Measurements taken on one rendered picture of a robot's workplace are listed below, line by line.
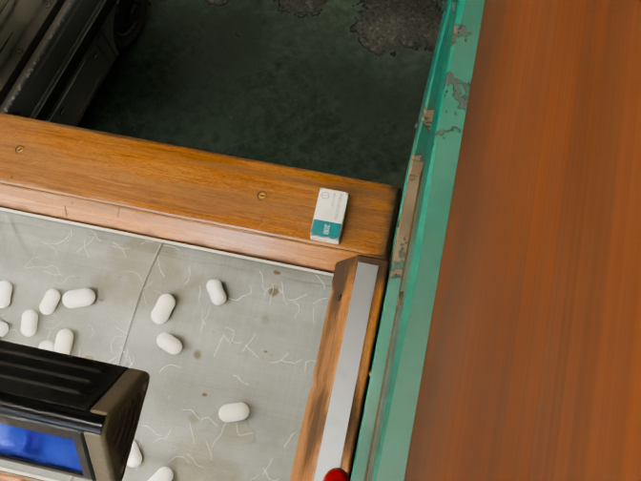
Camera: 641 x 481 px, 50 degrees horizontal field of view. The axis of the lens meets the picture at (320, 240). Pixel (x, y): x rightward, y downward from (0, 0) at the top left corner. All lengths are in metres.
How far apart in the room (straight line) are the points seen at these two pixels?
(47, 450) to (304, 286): 0.41
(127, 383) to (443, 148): 0.29
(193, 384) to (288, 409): 0.12
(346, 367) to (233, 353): 0.18
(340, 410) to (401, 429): 0.41
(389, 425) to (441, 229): 0.08
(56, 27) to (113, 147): 0.69
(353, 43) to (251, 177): 1.02
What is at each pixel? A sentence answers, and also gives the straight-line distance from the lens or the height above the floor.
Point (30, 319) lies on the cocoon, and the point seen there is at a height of 0.76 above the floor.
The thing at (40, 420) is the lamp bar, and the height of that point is 1.11.
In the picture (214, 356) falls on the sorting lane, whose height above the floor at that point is 0.74.
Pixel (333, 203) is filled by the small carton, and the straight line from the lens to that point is 0.82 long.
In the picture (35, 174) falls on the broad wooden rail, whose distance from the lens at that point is 0.93.
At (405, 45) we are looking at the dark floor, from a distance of 1.84.
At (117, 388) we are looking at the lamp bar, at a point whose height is 1.08.
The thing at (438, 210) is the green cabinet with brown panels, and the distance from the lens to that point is 0.30.
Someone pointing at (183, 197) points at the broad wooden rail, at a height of 0.77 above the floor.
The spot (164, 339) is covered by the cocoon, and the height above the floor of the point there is 0.76.
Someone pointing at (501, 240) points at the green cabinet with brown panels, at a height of 1.40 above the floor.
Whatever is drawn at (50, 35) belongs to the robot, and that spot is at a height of 0.34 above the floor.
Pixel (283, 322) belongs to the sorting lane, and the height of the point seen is 0.74.
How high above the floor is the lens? 1.55
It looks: 74 degrees down
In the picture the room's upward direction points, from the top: 7 degrees counter-clockwise
